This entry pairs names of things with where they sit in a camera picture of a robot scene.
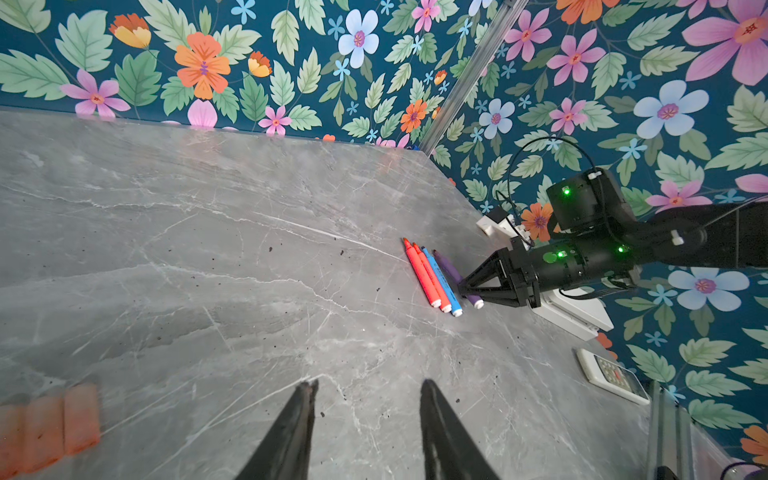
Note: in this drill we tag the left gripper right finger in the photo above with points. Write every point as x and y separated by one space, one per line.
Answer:
449 451

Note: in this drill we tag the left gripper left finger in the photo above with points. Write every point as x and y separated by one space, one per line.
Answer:
284 453

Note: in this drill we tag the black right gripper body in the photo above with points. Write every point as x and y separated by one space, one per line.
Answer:
574 263

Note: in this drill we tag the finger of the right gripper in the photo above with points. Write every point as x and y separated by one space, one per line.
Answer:
497 295
498 266

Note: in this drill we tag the purple highlighter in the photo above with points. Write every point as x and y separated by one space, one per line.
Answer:
448 268

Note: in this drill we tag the blue highlighter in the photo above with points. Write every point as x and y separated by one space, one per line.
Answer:
456 309

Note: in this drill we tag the pink highlighter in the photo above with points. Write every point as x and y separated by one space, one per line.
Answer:
422 275
445 302

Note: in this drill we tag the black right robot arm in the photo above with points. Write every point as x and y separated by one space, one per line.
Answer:
600 234

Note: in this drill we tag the white box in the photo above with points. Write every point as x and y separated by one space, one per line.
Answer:
584 319

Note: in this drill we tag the white remote control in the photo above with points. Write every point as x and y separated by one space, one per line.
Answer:
612 377

